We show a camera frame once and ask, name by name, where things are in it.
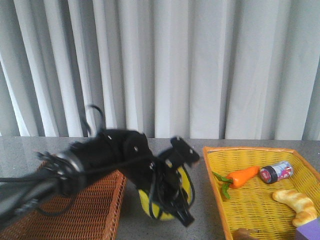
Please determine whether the brown toy item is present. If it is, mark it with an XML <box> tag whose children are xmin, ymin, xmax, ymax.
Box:
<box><xmin>232</xmin><ymin>228</ymin><xmax>259</xmax><ymax>240</ymax></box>

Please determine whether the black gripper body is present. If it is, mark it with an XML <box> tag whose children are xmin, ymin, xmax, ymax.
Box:
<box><xmin>69</xmin><ymin>129</ymin><xmax>183</xmax><ymax>208</ymax></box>

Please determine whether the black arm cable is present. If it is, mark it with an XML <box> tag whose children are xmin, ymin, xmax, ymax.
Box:
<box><xmin>0</xmin><ymin>104</ymin><xmax>196</xmax><ymax>221</ymax></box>

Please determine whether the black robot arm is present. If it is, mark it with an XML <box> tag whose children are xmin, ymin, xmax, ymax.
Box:
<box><xmin>0</xmin><ymin>129</ymin><xmax>200</xmax><ymax>229</ymax></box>

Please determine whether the brown wicker basket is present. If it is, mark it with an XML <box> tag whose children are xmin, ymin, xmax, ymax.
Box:
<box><xmin>0</xmin><ymin>170</ymin><xmax>127</xmax><ymax>240</ymax></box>

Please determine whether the orange toy carrot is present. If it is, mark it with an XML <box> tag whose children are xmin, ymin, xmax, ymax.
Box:
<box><xmin>212</xmin><ymin>166</ymin><xmax>260</xmax><ymax>199</ymax></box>

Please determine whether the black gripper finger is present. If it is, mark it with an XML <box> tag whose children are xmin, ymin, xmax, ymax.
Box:
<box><xmin>159</xmin><ymin>136</ymin><xmax>200</xmax><ymax>168</ymax></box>
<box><xmin>172</xmin><ymin>200</ymin><xmax>195</xmax><ymax>227</ymax></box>

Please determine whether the toy croissant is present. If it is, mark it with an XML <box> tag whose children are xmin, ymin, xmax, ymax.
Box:
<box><xmin>272</xmin><ymin>189</ymin><xmax>318</xmax><ymax>228</ymax></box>

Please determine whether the yellow packing tape roll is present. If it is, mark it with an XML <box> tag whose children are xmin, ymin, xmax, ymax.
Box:
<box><xmin>138</xmin><ymin>167</ymin><xmax>195</xmax><ymax>221</ymax></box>

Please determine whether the grey pleated curtain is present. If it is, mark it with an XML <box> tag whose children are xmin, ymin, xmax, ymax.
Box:
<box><xmin>0</xmin><ymin>0</ymin><xmax>320</xmax><ymax>140</ymax></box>

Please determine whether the small black-capped jar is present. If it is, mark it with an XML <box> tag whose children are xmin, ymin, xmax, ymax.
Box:
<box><xmin>259</xmin><ymin>160</ymin><xmax>294</xmax><ymax>184</ymax></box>

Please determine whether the yellow wicker basket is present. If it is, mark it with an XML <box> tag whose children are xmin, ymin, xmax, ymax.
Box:
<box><xmin>203</xmin><ymin>146</ymin><xmax>320</xmax><ymax>240</ymax></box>

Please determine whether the purple block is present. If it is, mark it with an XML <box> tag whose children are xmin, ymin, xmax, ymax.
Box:
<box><xmin>295</xmin><ymin>218</ymin><xmax>320</xmax><ymax>240</ymax></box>

